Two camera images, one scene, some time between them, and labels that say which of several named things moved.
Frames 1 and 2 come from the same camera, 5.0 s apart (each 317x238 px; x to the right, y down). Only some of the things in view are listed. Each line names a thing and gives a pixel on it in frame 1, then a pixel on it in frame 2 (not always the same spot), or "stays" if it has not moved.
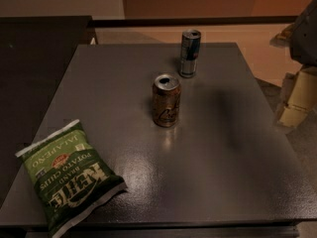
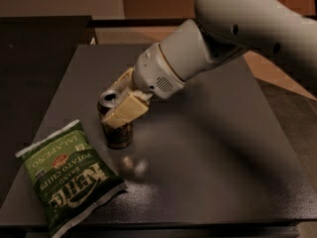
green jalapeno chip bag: x=71 y=180 stays
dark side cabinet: x=36 y=52 stays
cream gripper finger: x=300 y=94 -> x=152 y=71
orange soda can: x=165 y=89 -> x=116 y=137
